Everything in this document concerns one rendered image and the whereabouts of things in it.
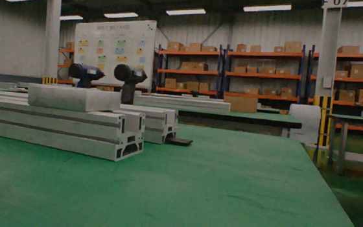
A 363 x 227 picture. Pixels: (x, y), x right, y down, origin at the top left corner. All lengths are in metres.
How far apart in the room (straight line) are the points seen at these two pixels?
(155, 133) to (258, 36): 10.70
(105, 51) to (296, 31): 8.59
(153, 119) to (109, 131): 0.20
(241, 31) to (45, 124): 10.98
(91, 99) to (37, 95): 0.13
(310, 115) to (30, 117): 3.72
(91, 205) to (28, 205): 0.07
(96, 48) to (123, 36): 0.53
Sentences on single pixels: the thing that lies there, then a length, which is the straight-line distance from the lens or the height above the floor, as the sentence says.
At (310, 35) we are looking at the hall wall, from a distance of 11.27.
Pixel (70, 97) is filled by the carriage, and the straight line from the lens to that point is 0.52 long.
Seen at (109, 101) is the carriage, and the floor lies 0.88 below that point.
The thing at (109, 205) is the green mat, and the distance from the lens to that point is 0.31.
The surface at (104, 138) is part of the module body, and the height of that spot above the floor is 0.82.
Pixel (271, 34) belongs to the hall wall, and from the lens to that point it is 11.23.
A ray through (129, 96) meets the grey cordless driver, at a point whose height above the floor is 0.89.
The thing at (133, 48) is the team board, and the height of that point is 1.53.
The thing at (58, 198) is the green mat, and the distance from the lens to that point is 0.33.
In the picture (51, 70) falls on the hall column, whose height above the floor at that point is 1.33.
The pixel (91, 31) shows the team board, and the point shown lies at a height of 1.81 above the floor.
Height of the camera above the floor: 0.91
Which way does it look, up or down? 3 degrees down
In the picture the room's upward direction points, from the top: 5 degrees clockwise
